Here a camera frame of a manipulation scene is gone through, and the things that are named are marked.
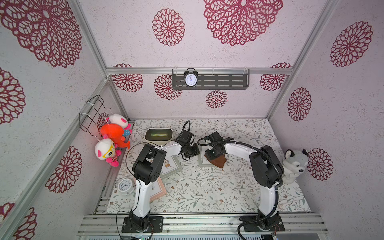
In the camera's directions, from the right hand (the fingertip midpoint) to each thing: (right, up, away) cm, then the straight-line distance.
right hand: (208, 153), depth 98 cm
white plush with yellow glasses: (-58, +5, -19) cm, 61 cm away
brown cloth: (+6, -4, -6) cm, 9 cm away
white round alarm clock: (-48, -16, -15) cm, 53 cm away
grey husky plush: (+41, -3, -22) cm, 47 cm away
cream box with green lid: (-34, +11, +5) cm, 36 cm away
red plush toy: (-56, +14, -10) cm, 59 cm away
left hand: (-6, 0, +1) cm, 6 cm away
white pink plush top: (-58, +23, -4) cm, 62 cm away
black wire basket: (-63, +21, -23) cm, 71 cm away
